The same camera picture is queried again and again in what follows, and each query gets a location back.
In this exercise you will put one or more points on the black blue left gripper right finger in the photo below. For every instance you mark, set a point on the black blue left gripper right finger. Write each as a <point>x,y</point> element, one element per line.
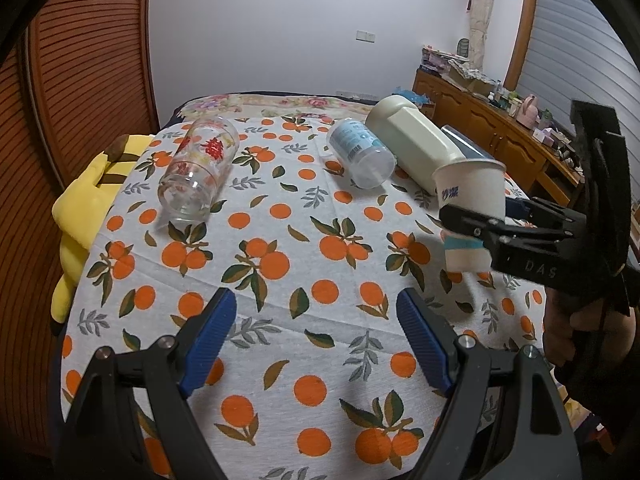
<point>503,417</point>

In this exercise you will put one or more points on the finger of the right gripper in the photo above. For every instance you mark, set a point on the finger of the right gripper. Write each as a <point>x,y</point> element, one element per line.
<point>541,212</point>
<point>470,230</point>

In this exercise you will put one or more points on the clear blue-label plastic cup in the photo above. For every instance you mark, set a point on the clear blue-label plastic cup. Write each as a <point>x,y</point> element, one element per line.
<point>366,159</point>

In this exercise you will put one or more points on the white wall socket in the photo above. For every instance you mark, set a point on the white wall socket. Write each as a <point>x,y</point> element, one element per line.
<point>365,36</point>

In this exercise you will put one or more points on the white striped paper cup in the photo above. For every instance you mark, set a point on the white striped paper cup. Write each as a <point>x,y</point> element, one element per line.
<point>476,185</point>

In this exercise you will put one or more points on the pink kettle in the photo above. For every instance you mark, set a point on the pink kettle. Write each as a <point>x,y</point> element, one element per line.
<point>528,112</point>

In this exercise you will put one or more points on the cream faceted mug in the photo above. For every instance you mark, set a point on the cream faceted mug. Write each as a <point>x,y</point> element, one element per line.
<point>418,144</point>

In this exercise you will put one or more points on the floral bed cover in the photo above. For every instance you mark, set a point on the floral bed cover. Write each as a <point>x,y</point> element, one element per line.
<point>248,105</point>

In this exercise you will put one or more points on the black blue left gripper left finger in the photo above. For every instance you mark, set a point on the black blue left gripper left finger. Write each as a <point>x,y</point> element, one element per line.
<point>131,418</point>

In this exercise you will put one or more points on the grey window blind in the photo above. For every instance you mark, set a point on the grey window blind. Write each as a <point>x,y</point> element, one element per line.
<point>574,54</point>

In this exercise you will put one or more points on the person's hand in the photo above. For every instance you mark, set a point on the person's hand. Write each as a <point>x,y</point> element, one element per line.
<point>573,328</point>

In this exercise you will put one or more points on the wooden slatted wardrobe door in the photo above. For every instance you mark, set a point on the wooden slatted wardrobe door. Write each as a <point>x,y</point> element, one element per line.
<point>75,75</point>

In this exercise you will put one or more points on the wooden sideboard cabinet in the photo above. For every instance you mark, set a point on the wooden sideboard cabinet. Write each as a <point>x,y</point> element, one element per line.
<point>532,165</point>

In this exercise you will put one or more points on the clear printed drinking glass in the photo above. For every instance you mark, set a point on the clear printed drinking glass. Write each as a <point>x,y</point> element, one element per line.
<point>198,169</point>

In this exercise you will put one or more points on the beige lace curtain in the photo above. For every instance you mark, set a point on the beige lace curtain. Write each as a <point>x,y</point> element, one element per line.
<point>480,14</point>

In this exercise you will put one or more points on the orange-print white tablecloth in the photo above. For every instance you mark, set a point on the orange-print white tablecloth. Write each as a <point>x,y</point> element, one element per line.
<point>315,379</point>

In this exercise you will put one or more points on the yellow plush toy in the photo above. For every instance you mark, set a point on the yellow plush toy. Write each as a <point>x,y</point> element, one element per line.
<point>80,211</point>

